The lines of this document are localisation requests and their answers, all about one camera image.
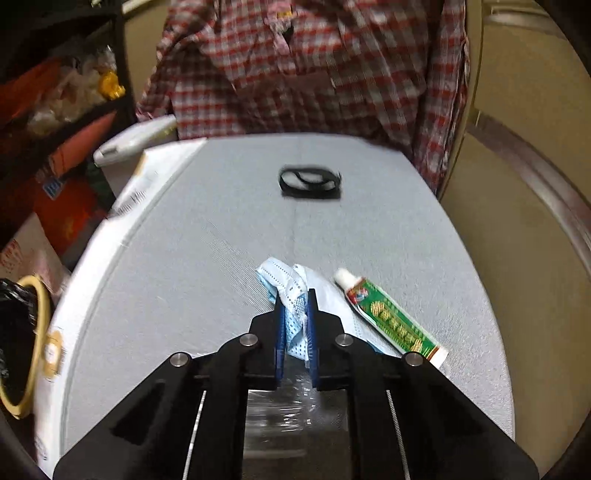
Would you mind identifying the blue face mask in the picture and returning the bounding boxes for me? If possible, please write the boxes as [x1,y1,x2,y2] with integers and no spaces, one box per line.
[256,257,399,362]

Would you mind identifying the white small trash bin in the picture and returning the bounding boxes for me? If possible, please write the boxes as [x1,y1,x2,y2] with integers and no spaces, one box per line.
[93,115,177,197]

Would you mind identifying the clear plastic bag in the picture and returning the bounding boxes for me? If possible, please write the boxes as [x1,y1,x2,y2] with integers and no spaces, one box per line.
[245,356,349,437]

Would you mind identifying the yellow rim trash bucket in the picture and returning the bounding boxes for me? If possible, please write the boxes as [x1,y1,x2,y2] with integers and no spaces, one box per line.
[1,275,53,419]

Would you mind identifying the white plastic bags on shelf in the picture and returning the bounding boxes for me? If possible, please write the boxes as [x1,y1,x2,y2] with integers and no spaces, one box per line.
[27,46,117,138]

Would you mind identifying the green toothpaste tube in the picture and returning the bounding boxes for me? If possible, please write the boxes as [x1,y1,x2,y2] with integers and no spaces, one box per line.
[334,268,449,369]

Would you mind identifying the orange bag on shelf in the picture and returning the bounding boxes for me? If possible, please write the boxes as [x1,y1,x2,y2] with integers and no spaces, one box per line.
[0,58,61,126]

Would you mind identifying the black shelf rack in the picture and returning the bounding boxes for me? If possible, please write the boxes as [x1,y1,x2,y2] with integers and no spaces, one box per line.
[1,1,135,189]

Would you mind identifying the black strap loop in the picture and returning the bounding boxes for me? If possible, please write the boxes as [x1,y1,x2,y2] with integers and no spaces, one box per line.
[277,163,344,201]

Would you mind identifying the red plaid shirt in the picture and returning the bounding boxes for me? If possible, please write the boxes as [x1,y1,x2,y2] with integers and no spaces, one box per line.
[136,1,470,190]

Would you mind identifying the white rice sack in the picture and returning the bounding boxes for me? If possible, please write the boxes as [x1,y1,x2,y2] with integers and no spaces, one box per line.
[0,213,70,304]

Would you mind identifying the yellow plastic bag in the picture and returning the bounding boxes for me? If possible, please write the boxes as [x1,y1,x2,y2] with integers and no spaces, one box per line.
[98,70,126,100]

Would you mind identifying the red blue package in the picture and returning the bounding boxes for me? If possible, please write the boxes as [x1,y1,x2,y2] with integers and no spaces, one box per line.
[33,170,105,256]

